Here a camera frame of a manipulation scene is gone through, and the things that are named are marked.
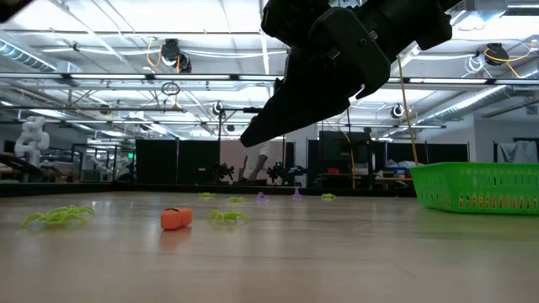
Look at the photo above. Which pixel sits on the green spider toy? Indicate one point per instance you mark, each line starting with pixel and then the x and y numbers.
pixel 80 210
pixel 46 219
pixel 227 217
pixel 206 195
pixel 328 197
pixel 236 199

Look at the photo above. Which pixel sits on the green plastic basket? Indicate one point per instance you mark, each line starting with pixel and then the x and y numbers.
pixel 476 185

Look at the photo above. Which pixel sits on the black metal gantry frame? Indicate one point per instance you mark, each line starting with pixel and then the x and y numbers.
pixel 231 110

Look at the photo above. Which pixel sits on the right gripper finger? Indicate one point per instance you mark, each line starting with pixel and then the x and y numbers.
pixel 307 97

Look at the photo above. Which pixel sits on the black background robot arm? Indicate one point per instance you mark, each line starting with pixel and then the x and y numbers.
pixel 217 171
pixel 286 170

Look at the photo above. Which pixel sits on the grey hanging cloth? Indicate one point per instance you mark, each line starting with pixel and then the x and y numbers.
pixel 524 151

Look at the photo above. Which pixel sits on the person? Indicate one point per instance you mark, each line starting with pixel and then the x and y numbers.
pixel 257 162

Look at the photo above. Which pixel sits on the white humanoid robot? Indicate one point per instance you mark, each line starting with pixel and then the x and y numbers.
pixel 33 139

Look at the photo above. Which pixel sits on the black equipment cart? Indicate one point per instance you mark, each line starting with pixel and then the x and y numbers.
pixel 337 147

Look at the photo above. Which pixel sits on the pale curtain backdrop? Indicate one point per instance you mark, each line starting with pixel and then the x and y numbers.
pixel 231 151

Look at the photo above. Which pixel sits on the black partition panel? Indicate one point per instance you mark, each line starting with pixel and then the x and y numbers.
pixel 198 162
pixel 446 152
pixel 156 162

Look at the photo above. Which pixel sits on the purple witch hat toy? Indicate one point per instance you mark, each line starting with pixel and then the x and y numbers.
pixel 262 197
pixel 297 193

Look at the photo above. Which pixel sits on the white square pillar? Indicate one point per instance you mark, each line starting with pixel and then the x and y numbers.
pixel 303 155

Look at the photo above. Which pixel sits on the long ceiling light bar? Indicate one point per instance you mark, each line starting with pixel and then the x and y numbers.
pixel 189 77

